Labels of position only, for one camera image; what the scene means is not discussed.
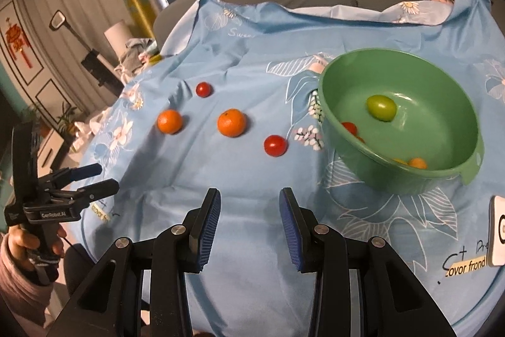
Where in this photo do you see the clothes heap on left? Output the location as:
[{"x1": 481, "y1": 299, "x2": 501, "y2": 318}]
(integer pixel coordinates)
[{"x1": 115, "y1": 38, "x2": 162, "y2": 86}]

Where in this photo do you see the light blue floral cloth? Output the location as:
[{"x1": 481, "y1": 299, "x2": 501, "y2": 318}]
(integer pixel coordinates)
[{"x1": 70, "y1": 0, "x2": 504, "y2": 336}]

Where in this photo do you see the person's left hand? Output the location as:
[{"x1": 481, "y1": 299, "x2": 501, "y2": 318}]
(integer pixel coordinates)
[{"x1": 7, "y1": 223, "x2": 68, "y2": 273}]

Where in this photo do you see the small brown fruit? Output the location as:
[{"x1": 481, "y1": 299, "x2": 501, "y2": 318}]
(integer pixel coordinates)
[
  {"x1": 392, "y1": 158, "x2": 408, "y2": 166},
  {"x1": 407, "y1": 157, "x2": 427, "y2": 169}
]

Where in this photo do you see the green tomato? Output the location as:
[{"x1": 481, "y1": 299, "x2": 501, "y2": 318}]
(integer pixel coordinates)
[{"x1": 366, "y1": 95, "x2": 397, "y2": 122}]

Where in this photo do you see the pink sleeved left forearm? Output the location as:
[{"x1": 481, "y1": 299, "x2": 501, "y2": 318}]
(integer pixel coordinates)
[{"x1": 1, "y1": 234, "x2": 53, "y2": 336}]

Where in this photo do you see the potted plant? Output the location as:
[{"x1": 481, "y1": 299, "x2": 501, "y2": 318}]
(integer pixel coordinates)
[{"x1": 23, "y1": 101, "x2": 80, "y2": 141}]

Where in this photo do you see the red chinese knot decoration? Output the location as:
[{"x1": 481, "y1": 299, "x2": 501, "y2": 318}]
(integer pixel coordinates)
[{"x1": 5, "y1": 18, "x2": 33, "y2": 69}]

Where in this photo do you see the orange mandarin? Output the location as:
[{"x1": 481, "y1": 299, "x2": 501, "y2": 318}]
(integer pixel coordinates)
[
  {"x1": 217, "y1": 109, "x2": 247, "y2": 138},
  {"x1": 157, "y1": 110, "x2": 183, "y2": 134}
]

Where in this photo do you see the white round-logo device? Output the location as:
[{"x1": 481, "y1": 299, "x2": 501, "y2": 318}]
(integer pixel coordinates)
[{"x1": 487, "y1": 195, "x2": 505, "y2": 267}]

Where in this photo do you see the white paper roll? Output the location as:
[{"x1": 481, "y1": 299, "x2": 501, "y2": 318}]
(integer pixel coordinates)
[{"x1": 104, "y1": 21, "x2": 133, "y2": 58}]

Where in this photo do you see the green plastic bowl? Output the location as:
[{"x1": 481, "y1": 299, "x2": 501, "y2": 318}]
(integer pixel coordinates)
[{"x1": 318, "y1": 48, "x2": 484, "y2": 195}]

